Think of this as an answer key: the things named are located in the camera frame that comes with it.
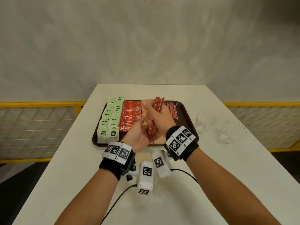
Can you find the person's left forearm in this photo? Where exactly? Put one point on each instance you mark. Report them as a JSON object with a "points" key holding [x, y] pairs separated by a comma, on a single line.
{"points": [[86, 199]]}

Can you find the row of red Nescafe sachets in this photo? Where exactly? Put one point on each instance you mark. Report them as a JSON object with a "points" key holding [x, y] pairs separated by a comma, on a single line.
{"points": [[130, 112]]}

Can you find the left wristband with marker tiles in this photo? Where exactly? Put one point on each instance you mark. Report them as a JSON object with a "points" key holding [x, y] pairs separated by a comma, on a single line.
{"points": [[117, 153]]}

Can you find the neat rows of sugar packets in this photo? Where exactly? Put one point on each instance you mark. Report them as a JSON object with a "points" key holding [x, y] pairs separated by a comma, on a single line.
{"points": [[146, 117]]}

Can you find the clear glass cups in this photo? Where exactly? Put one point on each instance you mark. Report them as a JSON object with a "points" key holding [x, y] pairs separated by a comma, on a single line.
{"points": [[206, 121]]}

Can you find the person's right forearm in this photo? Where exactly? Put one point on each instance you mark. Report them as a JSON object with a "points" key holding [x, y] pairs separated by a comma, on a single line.
{"points": [[229, 189]]}

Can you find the person's right hand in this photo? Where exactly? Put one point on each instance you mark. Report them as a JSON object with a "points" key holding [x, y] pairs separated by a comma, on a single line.
{"points": [[164, 121]]}

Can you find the brown plastic tray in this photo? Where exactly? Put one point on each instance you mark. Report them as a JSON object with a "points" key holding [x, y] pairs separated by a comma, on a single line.
{"points": [[187, 119]]}

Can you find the person's left hand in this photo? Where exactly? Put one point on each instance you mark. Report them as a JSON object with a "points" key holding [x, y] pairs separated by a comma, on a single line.
{"points": [[136, 135]]}

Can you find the marker cube on right wrist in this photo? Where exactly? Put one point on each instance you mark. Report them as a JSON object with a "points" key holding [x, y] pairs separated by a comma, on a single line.
{"points": [[160, 164]]}

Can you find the neat rows of tea bags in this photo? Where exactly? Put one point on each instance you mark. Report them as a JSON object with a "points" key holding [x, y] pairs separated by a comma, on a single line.
{"points": [[110, 114]]}

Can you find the right wristband with marker tiles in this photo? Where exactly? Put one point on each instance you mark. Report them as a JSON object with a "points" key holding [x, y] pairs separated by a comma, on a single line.
{"points": [[179, 140]]}

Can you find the wristband with marker tiles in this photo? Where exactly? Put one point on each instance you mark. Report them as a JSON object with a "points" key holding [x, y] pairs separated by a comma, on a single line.
{"points": [[117, 153], [179, 140]]}

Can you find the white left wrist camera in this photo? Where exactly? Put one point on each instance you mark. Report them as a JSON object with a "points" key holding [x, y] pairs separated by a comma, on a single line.
{"points": [[146, 175]]}

